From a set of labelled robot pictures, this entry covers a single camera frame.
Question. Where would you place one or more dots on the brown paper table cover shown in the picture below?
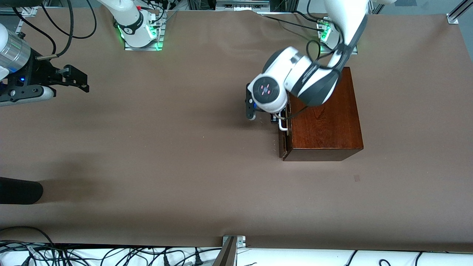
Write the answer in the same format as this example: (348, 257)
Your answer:
(203, 184)

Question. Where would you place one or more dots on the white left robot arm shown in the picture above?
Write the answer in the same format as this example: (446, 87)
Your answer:
(288, 70)

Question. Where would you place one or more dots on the dark wooden drawer cabinet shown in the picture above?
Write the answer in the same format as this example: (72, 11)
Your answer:
(325, 125)

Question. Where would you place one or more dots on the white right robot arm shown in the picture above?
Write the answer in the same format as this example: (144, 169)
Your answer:
(130, 23)

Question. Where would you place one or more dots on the small metal clamp bracket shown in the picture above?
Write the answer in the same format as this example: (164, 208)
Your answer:
(240, 241)

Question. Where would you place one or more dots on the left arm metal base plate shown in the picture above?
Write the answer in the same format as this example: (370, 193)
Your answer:
(325, 46)

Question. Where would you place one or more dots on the aluminium edge rail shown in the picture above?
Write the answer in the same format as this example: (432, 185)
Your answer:
(26, 11)

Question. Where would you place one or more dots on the dark aluminium pole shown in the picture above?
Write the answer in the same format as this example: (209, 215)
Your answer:
(226, 255)

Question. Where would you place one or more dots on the aluminium corner profile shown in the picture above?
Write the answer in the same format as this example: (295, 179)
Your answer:
(456, 13)

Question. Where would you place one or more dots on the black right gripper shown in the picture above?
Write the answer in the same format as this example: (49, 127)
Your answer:
(41, 71)

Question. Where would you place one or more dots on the black cylindrical object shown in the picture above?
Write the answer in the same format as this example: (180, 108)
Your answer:
(18, 190)

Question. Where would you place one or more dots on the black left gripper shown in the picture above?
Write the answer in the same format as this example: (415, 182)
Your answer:
(275, 118)

